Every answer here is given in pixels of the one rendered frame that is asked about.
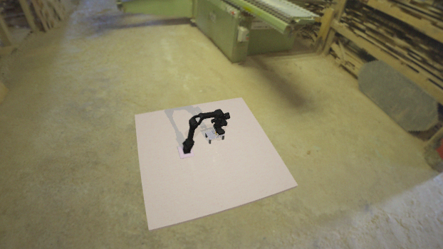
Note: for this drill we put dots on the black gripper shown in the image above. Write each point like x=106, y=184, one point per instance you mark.
x=217, y=127

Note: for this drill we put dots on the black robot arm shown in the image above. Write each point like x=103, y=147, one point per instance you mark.
x=218, y=115

